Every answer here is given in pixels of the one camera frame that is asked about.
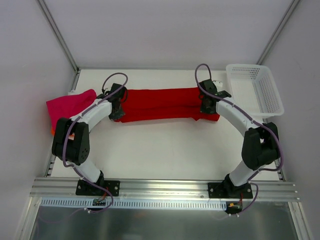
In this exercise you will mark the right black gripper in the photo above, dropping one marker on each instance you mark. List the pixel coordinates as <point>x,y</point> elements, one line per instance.
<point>206,107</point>

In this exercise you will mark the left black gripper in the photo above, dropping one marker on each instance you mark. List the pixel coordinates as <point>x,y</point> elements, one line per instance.
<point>116,113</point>

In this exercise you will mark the red t shirt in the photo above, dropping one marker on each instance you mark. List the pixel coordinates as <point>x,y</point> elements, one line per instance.
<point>158,104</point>

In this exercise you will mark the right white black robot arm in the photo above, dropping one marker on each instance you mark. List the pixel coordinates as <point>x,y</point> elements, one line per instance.
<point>259,147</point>

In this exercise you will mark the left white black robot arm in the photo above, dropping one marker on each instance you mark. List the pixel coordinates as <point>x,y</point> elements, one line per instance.
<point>71,142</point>

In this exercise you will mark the white plastic basket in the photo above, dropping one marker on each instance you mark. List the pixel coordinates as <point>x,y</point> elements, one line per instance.
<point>254,90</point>

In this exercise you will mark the folded white t shirt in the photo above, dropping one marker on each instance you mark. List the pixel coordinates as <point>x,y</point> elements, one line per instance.
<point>72,92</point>

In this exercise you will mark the folded pink t shirt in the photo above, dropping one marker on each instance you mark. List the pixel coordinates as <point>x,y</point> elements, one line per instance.
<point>69,105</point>

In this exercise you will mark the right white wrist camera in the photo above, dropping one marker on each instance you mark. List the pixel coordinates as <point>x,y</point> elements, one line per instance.
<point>218,84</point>

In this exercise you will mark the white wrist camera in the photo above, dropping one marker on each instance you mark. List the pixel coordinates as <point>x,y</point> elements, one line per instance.
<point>218,84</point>
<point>106,90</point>

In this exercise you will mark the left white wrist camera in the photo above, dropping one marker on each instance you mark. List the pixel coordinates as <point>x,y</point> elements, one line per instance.
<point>106,90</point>

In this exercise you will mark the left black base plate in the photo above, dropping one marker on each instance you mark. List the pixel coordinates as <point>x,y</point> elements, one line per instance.
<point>84,188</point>

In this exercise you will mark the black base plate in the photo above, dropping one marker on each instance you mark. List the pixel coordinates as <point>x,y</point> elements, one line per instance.
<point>223,190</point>
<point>84,188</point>

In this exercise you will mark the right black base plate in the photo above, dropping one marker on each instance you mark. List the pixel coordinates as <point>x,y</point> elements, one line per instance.
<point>223,190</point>

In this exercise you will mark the white slotted cable duct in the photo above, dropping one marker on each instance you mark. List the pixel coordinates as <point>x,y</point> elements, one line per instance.
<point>154,204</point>

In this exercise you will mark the left aluminium frame post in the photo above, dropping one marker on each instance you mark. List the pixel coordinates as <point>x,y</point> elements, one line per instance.
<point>57,33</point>

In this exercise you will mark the aluminium frame post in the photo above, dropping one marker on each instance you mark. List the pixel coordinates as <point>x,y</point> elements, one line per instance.
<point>57,33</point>
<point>278,31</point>

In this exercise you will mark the aluminium mounting rail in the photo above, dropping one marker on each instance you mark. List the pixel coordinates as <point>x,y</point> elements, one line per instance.
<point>150,189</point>

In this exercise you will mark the right aluminium frame post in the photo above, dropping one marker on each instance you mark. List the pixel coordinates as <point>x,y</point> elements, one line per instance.
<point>278,31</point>

